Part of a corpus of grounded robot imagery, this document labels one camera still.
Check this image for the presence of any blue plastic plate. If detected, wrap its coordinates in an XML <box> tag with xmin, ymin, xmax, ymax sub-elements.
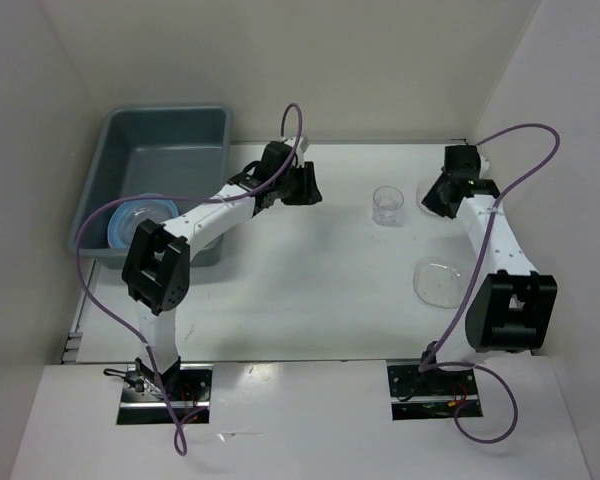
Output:
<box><xmin>106</xmin><ymin>198</ymin><xmax>177</xmax><ymax>249</ymax></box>

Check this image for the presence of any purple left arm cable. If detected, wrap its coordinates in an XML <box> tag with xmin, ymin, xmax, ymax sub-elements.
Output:
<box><xmin>74</xmin><ymin>102</ymin><xmax>306</xmax><ymax>457</ymax></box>

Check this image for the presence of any clear oval glass dish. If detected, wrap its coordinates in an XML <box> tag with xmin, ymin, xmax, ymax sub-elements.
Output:
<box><xmin>412</xmin><ymin>258</ymin><xmax>468</xmax><ymax>309</ymax></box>

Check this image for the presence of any clear round glass dish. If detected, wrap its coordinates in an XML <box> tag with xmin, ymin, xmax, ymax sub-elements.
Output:
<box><xmin>415</xmin><ymin>177</ymin><xmax>441</xmax><ymax>218</ymax></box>

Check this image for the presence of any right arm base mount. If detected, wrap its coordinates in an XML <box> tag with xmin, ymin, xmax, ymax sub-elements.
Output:
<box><xmin>386</xmin><ymin>361</ymin><xmax>483</xmax><ymax>421</ymax></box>

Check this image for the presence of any beige speckled dish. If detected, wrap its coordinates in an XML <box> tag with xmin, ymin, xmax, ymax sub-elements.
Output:
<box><xmin>113</xmin><ymin>203</ymin><xmax>176</xmax><ymax>246</ymax></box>

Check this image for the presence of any clear plastic cup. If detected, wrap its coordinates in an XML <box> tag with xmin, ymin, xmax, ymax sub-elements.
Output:
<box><xmin>372</xmin><ymin>185</ymin><xmax>404</xmax><ymax>227</ymax></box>

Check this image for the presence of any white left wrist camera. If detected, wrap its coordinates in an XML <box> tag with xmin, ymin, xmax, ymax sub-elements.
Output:
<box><xmin>284</xmin><ymin>135</ymin><xmax>310</xmax><ymax>155</ymax></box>

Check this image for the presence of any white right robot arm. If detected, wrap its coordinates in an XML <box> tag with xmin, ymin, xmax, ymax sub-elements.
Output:
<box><xmin>418</xmin><ymin>145</ymin><xmax>558</xmax><ymax>393</ymax></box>

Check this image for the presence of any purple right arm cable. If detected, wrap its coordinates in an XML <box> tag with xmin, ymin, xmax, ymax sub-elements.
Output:
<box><xmin>419</xmin><ymin>124</ymin><xmax>562</xmax><ymax>444</ymax></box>

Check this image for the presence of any grey plastic bin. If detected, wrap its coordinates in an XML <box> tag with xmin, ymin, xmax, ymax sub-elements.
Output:
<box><xmin>68</xmin><ymin>105</ymin><xmax>232</xmax><ymax>270</ymax></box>

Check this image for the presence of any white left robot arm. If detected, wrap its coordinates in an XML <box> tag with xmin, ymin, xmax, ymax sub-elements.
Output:
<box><xmin>122</xmin><ymin>136</ymin><xmax>322</xmax><ymax>400</ymax></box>

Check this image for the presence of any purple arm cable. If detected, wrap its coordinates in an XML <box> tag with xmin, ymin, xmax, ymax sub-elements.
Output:
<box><xmin>419</xmin><ymin>124</ymin><xmax>562</xmax><ymax>444</ymax></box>
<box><xmin>74</xmin><ymin>102</ymin><xmax>306</xmax><ymax>457</ymax></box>

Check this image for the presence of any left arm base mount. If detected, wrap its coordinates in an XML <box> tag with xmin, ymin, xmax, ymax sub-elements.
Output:
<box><xmin>102</xmin><ymin>362</ymin><xmax>215</xmax><ymax>426</ymax></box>

